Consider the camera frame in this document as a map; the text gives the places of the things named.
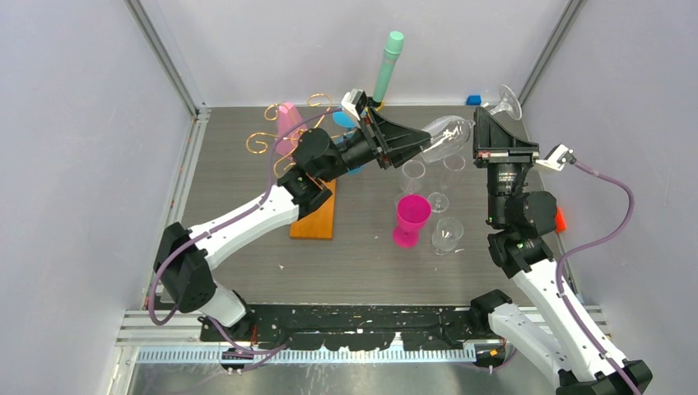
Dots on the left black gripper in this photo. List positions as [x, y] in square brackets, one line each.
[403, 142]

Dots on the small blue block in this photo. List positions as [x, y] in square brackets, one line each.
[473, 100]

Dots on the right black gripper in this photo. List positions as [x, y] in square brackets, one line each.
[489, 136]

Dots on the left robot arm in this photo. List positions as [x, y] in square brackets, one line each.
[186, 258]

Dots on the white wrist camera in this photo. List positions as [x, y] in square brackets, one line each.
[353, 104]
[556, 159]

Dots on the black base frame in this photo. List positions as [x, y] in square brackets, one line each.
[359, 327]

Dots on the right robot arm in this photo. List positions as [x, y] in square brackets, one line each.
[571, 350]

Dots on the magenta plastic wine glass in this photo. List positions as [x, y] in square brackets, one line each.
[413, 211]

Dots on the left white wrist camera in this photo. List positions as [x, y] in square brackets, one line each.
[353, 104]

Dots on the slotted metal rail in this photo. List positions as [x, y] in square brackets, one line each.
[217, 354]

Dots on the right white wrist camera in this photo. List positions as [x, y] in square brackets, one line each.
[556, 159]

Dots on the orange wooden rack base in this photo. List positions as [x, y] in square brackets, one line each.
[320, 224]

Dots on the small red block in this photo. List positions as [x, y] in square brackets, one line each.
[560, 221]

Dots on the clear flute glass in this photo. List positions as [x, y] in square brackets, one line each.
[411, 179]

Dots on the mint green cylinder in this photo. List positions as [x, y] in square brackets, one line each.
[393, 48]

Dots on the clear wine glass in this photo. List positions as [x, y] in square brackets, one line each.
[450, 175]

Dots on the blue plastic wine glass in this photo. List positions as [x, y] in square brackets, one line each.
[346, 123]

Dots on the black yellow tripod stand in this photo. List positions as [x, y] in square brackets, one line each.
[374, 104]

